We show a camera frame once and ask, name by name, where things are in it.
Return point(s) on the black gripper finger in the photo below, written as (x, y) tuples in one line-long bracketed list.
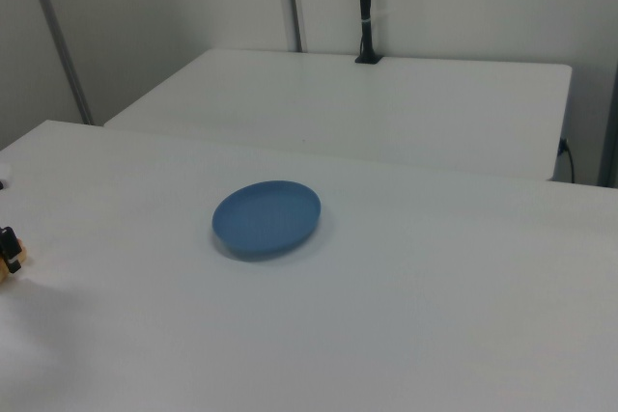
[(8, 245)]

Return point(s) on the orange twisted bread roll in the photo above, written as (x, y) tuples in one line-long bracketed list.
[(23, 257)]

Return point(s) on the blue round plate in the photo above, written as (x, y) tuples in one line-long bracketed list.
[(265, 221)]

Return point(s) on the white side table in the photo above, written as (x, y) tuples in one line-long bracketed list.
[(362, 113)]

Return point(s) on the black camera stand pole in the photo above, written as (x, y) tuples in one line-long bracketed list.
[(365, 7)]

